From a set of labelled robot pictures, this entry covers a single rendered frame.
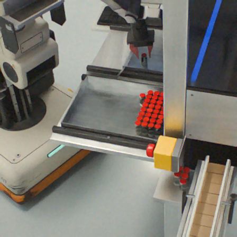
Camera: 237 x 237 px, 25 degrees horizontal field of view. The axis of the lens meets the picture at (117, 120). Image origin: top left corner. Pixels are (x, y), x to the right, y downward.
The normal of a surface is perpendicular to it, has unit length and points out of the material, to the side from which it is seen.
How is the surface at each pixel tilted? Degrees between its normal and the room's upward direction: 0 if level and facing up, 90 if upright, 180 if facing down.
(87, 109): 0
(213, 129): 90
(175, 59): 90
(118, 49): 0
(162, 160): 90
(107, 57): 0
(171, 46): 90
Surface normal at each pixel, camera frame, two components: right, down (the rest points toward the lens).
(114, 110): -0.07, -0.72
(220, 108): -0.30, 0.68
